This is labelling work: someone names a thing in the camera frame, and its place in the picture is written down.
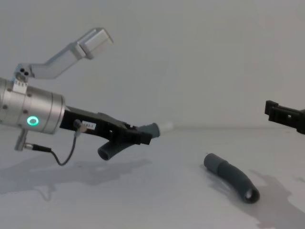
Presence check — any white table cloth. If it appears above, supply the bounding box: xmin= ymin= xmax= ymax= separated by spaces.
xmin=0 ymin=123 xmax=305 ymax=229

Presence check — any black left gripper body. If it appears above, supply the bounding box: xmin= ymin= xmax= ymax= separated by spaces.
xmin=59 ymin=105 xmax=127 ymax=144

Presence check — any curved grey rubber tube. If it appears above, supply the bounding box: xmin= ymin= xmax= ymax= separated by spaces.
xmin=203 ymin=153 xmax=261 ymax=204
xmin=97 ymin=122 xmax=162 ymax=162

